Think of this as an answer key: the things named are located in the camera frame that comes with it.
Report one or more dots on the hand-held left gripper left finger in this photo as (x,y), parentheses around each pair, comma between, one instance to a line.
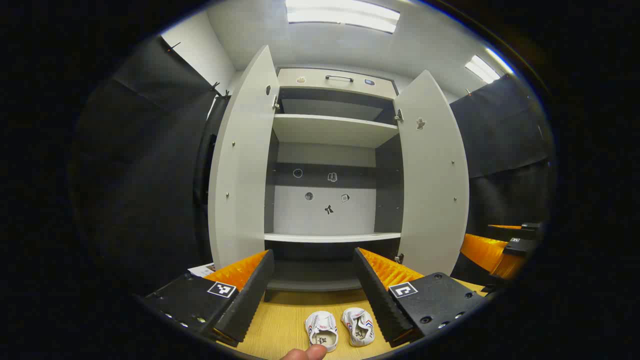
(250,295)

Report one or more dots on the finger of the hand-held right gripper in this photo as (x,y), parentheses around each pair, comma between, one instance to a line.
(515,231)
(487,252)

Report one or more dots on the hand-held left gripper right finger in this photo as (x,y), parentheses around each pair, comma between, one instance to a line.
(380,295)

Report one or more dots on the white shoe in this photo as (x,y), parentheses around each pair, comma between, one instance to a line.
(359,327)
(321,330)

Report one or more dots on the white shoe cabinet door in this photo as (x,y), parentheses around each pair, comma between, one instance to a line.
(245,165)
(432,190)

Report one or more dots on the grey white shoe cabinet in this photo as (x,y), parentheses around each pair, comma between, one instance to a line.
(325,215)

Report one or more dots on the white cabinet drawer front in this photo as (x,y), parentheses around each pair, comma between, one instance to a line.
(312,79)

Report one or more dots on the white paper sheet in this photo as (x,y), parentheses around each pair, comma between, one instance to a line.
(202,270)

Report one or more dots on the black backdrop cloth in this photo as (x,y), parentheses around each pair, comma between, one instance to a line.
(500,140)
(140,175)

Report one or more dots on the small ceiling light panel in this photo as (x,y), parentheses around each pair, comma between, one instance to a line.
(481,69)

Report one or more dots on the large ceiling light panel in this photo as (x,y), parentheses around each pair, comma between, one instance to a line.
(342,15)

